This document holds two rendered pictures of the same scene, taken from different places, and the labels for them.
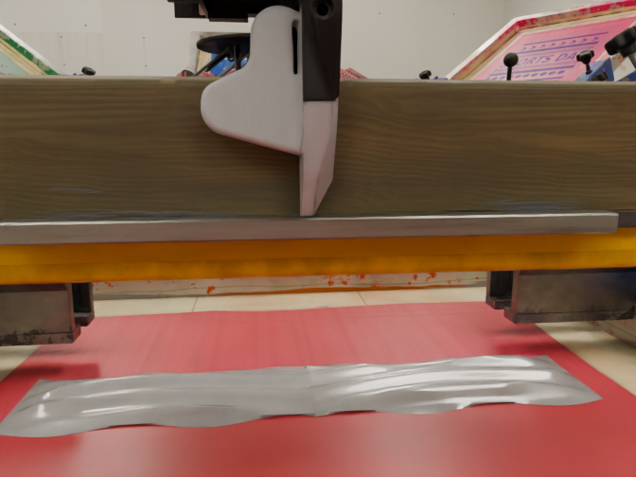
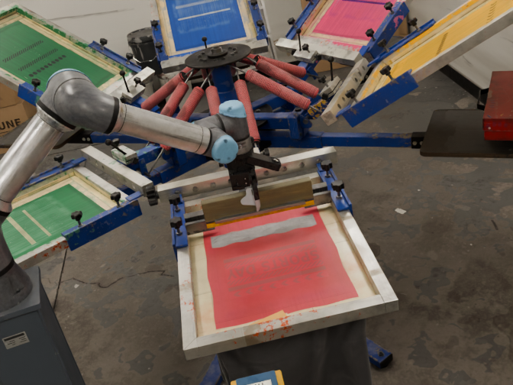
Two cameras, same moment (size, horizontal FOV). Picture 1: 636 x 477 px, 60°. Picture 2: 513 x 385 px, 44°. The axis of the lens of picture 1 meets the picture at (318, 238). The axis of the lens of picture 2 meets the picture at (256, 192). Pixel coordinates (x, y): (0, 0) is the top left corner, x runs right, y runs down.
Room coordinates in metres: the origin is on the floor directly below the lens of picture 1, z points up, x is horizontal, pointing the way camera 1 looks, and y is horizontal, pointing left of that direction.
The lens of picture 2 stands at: (-1.47, -0.12, 2.12)
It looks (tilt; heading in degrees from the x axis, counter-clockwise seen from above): 29 degrees down; 4
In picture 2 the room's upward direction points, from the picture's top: 11 degrees counter-clockwise
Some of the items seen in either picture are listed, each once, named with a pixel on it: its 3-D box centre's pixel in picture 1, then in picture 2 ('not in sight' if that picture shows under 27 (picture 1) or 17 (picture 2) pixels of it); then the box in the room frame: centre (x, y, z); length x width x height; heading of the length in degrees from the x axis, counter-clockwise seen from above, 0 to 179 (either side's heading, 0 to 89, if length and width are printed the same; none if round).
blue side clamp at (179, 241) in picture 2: not in sight; (180, 228); (0.40, 0.29, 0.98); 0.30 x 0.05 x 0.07; 6
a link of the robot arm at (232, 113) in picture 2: not in sight; (233, 121); (0.28, 0.02, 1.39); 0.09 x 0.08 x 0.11; 113
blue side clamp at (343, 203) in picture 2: not in sight; (333, 193); (0.47, -0.26, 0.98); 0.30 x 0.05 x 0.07; 6
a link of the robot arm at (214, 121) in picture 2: not in sight; (205, 134); (0.22, 0.11, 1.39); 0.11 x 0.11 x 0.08; 23
